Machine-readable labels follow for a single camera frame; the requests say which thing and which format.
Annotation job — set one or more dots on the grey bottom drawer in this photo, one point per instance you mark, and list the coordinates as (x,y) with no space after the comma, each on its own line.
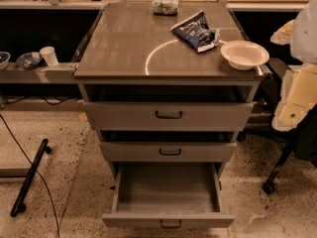
(167,196)

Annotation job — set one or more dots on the grey drawer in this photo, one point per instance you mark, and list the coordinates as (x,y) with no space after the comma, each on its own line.
(167,196)
(167,116)
(167,152)

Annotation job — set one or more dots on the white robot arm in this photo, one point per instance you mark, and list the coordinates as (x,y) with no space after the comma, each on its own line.
(299,88)

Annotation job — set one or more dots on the grey drawer cabinet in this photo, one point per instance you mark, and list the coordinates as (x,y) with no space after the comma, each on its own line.
(133,56)

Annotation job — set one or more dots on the grey top drawer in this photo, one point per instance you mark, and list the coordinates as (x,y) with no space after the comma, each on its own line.
(167,116)

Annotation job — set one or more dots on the grey middle drawer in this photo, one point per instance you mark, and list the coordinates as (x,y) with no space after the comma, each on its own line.
(167,152)

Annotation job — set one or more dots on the blue chip bag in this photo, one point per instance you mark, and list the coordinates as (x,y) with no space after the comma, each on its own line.
(195,30)

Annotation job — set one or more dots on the white paper bowl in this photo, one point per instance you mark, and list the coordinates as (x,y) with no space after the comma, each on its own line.
(244,55)

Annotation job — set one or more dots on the white paper cup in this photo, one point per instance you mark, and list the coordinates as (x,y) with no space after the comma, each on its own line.
(48,53)

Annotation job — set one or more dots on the dark bowl with items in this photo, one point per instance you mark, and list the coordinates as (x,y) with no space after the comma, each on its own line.
(29,61)

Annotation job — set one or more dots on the black office chair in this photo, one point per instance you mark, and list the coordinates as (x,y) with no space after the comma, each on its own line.
(302,140)

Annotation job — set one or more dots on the black wheeled stand leg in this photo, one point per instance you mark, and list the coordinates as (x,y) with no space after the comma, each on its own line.
(19,205)

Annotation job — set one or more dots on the grey side shelf rail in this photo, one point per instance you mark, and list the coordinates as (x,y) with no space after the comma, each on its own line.
(61,74)

